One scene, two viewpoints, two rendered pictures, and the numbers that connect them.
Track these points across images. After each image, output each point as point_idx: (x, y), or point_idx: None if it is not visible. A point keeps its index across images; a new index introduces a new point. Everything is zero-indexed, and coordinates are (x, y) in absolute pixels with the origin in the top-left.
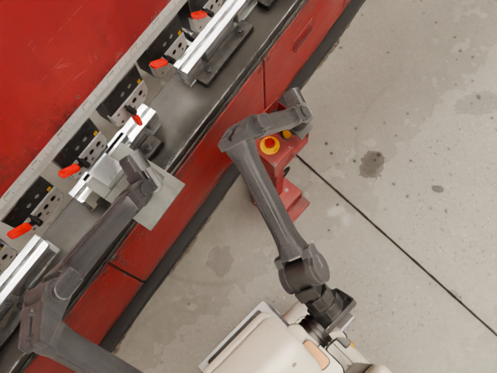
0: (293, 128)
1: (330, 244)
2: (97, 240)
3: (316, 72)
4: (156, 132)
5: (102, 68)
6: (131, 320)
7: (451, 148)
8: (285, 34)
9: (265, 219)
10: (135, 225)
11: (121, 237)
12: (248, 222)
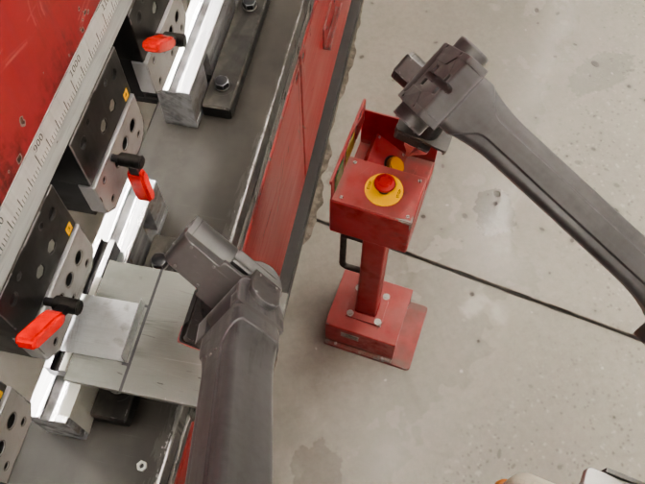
0: (424, 135)
1: (493, 363)
2: (246, 440)
3: (342, 102)
4: (163, 230)
5: (59, 45)
6: None
7: (597, 147)
8: (316, 8)
9: (593, 247)
10: (186, 438)
11: (170, 475)
12: (338, 380)
